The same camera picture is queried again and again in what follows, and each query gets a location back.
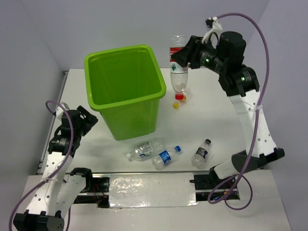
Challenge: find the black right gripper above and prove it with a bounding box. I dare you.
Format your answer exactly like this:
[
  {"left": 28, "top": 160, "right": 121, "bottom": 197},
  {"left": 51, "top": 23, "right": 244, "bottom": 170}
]
[{"left": 169, "top": 35, "right": 226, "bottom": 73}]

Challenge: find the red label bottle red cap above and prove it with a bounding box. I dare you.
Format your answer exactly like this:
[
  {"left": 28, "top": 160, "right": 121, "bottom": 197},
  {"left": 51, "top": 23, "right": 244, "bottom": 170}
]
[{"left": 169, "top": 35, "right": 188, "bottom": 101}]

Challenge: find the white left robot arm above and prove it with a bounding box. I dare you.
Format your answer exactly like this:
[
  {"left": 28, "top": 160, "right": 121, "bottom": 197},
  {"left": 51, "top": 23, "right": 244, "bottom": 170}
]
[{"left": 10, "top": 103, "right": 98, "bottom": 231}]

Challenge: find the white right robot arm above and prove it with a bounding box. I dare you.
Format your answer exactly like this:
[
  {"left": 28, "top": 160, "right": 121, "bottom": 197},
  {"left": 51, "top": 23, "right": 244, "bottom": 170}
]
[{"left": 171, "top": 31, "right": 285, "bottom": 188}]

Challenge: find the green plastic bin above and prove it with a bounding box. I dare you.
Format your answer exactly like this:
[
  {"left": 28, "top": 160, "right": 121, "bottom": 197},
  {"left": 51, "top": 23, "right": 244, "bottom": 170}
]
[{"left": 84, "top": 45, "right": 167, "bottom": 141}]

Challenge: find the crushed bottle orange cap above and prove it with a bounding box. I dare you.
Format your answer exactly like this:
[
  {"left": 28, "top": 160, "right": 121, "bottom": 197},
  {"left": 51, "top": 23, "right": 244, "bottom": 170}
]
[{"left": 181, "top": 88, "right": 192, "bottom": 103}]

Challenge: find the green label clear bottle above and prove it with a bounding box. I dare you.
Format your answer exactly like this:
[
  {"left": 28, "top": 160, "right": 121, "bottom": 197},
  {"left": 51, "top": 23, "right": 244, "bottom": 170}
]
[{"left": 127, "top": 138, "right": 165, "bottom": 161}]

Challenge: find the blue label bottle blue cap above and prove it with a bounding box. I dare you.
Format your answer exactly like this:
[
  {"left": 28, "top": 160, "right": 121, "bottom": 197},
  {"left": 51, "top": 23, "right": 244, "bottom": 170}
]
[{"left": 152, "top": 146, "right": 181, "bottom": 170}]

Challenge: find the black label bottle black cap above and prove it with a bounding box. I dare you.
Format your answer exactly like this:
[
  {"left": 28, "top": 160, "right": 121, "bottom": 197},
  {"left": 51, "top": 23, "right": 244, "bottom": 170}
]
[{"left": 191, "top": 139, "right": 211, "bottom": 169}]

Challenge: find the silver foil sheet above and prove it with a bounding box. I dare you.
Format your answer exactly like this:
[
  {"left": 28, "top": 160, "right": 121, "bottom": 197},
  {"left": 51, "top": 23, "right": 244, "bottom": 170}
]
[{"left": 109, "top": 173, "right": 197, "bottom": 208}]

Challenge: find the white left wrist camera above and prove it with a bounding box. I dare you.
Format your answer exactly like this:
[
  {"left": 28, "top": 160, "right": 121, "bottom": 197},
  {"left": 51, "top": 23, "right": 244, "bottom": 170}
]
[{"left": 55, "top": 102, "right": 70, "bottom": 120}]

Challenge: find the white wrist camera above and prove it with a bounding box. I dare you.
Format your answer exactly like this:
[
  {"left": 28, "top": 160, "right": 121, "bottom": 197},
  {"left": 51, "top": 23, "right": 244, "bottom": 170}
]
[
  {"left": 55, "top": 102, "right": 70, "bottom": 120},
  {"left": 202, "top": 17, "right": 223, "bottom": 43}
]

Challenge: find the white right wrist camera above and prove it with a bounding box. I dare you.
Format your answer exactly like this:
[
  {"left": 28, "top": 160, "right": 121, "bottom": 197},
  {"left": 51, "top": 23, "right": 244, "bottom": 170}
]
[{"left": 202, "top": 17, "right": 223, "bottom": 43}]

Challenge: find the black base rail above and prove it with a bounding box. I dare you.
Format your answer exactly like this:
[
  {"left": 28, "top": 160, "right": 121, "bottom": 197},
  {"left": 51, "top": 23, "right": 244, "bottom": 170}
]
[{"left": 61, "top": 169, "right": 240, "bottom": 207}]

